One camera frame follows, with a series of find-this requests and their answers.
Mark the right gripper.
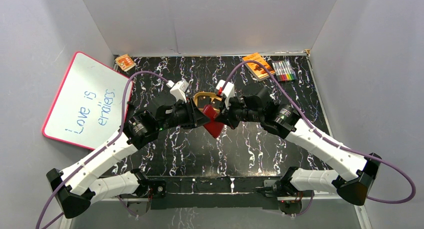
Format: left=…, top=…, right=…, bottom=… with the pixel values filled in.
left=214, top=94, right=262, bottom=131

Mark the red card holder wallet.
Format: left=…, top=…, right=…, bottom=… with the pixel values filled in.
left=202, top=104, right=224, bottom=139

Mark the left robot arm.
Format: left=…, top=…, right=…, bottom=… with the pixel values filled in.
left=46, top=98, right=211, bottom=219

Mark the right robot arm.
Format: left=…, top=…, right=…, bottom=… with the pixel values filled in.
left=214, top=80, right=380, bottom=206

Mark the small orange card box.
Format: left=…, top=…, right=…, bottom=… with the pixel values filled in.
left=115, top=54, right=136, bottom=72

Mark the tan oval tray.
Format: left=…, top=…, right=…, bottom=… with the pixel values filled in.
left=193, top=91, right=222, bottom=113

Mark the orange book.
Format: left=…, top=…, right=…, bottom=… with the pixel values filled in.
left=241, top=52, right=275, bottom=81

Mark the coloured marker pen pack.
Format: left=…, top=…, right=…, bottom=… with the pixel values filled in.
left=272, top=59, right=297, bottom=82

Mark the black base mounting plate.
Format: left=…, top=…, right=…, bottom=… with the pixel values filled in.
left=117, top=175, right=314, bottom=211

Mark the pink framed whiteboard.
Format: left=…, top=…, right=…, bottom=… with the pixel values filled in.
left=41, top=51, right=132, bottom=150

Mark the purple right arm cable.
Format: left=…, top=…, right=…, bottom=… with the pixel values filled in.
left=218, top=60, right=417, bottom=218

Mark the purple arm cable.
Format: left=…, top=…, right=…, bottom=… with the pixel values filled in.
left=35, top=70, right=175, bottom=229
left=218, top=60, right=417, bottom=218

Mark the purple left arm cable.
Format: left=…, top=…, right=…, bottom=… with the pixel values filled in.
left=35, top=70, right=175, bottom=229

